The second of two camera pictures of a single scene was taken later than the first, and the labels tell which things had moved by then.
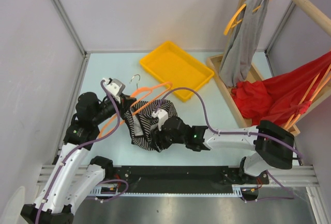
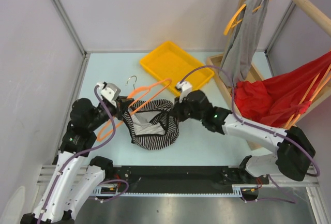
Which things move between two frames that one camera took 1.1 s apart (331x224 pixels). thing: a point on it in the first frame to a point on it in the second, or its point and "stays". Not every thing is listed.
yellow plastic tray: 168,63 stays
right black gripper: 156,136 to 176,112
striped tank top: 139,120 stays
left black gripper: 124,103 stays
